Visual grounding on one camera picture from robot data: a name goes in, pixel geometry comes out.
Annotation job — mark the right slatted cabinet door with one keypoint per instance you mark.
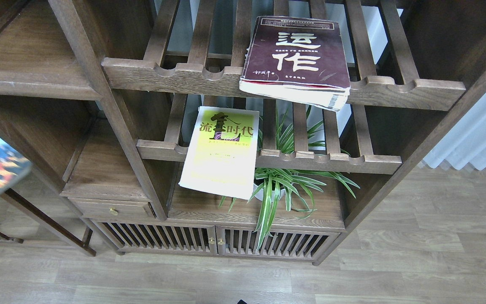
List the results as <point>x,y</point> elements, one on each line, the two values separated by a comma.
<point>281,244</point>

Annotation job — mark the slatted cabinet door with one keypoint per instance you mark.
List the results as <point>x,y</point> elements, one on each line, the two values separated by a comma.
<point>161,238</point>
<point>281,244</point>

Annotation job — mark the white plant pot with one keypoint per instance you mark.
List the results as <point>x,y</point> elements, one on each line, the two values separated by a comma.
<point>259,191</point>

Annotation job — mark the green spider plant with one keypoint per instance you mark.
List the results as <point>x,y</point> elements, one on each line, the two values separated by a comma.
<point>291,179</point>

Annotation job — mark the left slatted cabinet door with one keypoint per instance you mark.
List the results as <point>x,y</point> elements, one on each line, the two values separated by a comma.
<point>161,238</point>

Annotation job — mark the yellow white book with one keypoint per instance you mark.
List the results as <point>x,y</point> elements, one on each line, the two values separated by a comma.
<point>222,152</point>

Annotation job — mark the dark wooden bookshelf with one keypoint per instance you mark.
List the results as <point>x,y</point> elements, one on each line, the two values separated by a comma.
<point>93,92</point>

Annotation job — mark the wooden drawer brass knob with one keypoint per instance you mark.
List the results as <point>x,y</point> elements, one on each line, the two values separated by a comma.
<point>113,208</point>

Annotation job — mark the maroon thick book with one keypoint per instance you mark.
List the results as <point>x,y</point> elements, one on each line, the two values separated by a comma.
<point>298,60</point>

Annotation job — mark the dark wooden side furniture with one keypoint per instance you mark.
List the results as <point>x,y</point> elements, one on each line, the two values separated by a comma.
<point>67,241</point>

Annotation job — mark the white curtain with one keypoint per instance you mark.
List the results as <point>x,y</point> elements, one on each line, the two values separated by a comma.
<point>465,144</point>

